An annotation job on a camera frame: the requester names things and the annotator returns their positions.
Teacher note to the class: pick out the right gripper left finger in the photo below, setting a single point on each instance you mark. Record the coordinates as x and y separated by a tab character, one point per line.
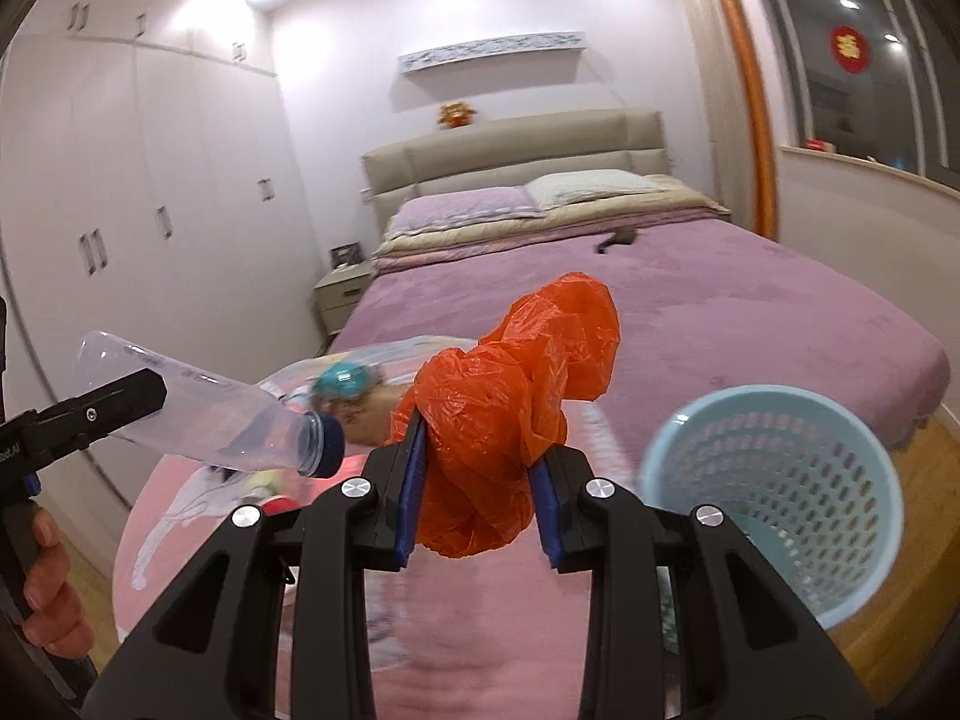
208	647

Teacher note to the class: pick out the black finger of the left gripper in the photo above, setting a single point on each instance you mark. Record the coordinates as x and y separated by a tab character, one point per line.
36	439

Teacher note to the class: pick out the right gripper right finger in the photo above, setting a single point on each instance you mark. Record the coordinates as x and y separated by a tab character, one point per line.
748	647

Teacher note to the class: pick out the clear plastic bottle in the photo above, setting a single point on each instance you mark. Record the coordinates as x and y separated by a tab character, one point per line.
208	418

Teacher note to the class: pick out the brown paper bag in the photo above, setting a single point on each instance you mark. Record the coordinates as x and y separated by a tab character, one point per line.
367	420

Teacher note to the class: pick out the orange plastic bag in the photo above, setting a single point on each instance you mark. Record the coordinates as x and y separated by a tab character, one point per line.
495	409

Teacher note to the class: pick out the person's left hand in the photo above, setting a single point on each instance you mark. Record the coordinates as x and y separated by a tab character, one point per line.
58	622

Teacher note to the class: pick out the red white round lid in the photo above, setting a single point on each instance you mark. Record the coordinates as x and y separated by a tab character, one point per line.
279	504

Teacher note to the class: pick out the light blue perforated basket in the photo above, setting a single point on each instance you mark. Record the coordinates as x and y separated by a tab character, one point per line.
805	479

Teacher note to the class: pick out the pink quilted blanket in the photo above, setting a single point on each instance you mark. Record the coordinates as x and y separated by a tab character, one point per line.
498	635

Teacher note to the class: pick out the teal item in wrapper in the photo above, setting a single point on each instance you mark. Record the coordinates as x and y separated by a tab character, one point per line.
345	381

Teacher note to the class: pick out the white wardrobe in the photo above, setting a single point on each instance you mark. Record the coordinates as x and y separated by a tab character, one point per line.
150	189

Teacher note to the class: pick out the beige nightstand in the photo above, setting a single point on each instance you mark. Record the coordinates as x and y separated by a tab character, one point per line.
338	293

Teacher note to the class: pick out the purple covered bed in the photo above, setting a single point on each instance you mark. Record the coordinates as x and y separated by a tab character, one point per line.
703	305

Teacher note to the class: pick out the dark object on bed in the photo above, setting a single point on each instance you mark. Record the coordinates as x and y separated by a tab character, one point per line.
622	237

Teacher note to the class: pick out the purple pillow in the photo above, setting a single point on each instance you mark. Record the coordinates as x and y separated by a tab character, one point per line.
446	211

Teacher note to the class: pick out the white pillow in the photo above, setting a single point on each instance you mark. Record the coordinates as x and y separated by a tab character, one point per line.
564	188

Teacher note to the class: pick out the orange plush decoration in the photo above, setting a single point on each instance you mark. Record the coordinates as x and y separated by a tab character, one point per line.
455	115

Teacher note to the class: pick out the orange beige curtain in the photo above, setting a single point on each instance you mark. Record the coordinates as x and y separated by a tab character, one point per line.
740	136

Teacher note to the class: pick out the beige padded headboard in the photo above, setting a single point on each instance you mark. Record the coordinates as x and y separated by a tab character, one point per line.
514	152

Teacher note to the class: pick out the red round window sticker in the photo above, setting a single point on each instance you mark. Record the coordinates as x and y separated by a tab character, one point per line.
850	49

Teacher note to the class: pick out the dark framed window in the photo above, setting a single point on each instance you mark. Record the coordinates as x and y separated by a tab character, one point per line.
871	79

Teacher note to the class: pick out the small picture frame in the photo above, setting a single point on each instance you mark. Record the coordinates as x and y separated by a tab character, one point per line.
346	255

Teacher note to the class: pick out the white carved wall shelf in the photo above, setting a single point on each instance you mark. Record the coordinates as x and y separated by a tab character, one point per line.
491	48

